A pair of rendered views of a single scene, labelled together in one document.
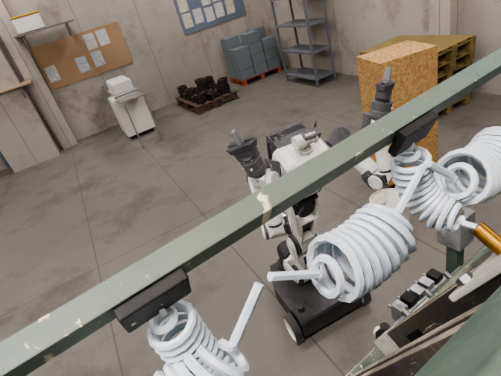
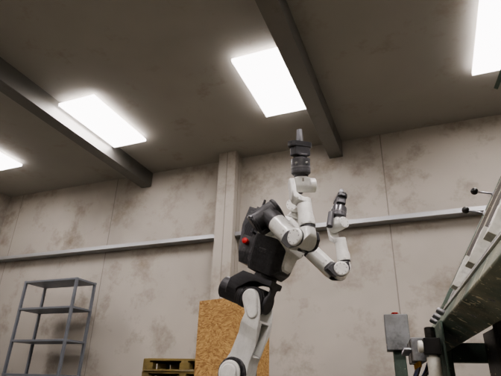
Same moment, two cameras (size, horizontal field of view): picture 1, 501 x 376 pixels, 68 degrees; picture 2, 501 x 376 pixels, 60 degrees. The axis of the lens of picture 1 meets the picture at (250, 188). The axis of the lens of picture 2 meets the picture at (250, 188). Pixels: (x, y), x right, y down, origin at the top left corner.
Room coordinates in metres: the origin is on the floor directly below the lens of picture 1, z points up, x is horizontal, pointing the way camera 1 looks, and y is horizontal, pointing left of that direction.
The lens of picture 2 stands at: (0.32, 1.40, 0.56)
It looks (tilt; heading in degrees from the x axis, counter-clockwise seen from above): 25 degrees up; 312
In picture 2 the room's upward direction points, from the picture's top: 2 degrees clockwise
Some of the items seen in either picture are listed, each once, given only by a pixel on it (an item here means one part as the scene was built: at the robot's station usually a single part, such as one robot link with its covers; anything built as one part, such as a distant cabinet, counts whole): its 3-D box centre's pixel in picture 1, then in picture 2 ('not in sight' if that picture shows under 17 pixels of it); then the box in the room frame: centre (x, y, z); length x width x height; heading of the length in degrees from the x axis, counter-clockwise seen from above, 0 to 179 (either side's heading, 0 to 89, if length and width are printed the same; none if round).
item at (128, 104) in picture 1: (129, 106); not in sight; (7.32, 1.80, 0.53); 2.27 x 0.57 x 1.07; 20
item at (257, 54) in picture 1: (250, 55); not in sight; (8.88, -0.90, 0.51); 1.03 x 0.70 x 1.02; 110
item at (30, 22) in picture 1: (28, 22); not in sight; (7.68, 2.95, 2.36); 0.49 x 0.40 x 0.28; 110
